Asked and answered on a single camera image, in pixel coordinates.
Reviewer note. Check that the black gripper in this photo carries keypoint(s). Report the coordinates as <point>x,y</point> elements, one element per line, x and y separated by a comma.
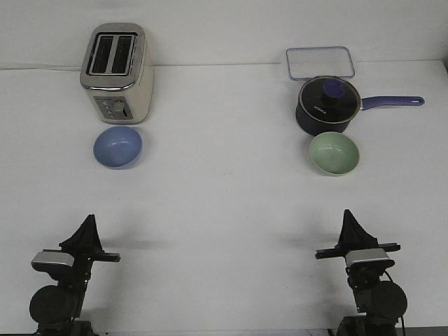
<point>85,246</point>
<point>352,232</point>

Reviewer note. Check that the green bowl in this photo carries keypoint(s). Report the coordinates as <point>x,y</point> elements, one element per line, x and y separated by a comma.
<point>334,153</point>

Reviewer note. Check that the blue bowl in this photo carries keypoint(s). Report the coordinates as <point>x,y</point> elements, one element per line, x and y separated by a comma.
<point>118,147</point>

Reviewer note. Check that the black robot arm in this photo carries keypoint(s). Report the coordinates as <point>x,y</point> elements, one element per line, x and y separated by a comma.
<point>380,302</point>
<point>57,308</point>

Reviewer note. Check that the dark blue saucepan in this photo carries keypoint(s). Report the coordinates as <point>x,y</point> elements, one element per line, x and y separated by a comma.
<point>315,127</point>

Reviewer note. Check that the glass pot lid blue knob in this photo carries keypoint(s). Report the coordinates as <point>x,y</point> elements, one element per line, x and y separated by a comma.
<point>329,99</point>

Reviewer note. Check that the silver two-slot toaster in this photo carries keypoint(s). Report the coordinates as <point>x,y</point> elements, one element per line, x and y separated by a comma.
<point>116,73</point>

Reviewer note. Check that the clear rectangular container lid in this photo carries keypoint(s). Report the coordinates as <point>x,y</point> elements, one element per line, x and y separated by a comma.
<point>306,63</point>

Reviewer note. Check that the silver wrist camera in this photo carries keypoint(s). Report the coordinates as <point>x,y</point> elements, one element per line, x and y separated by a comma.
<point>370,255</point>
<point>52,261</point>

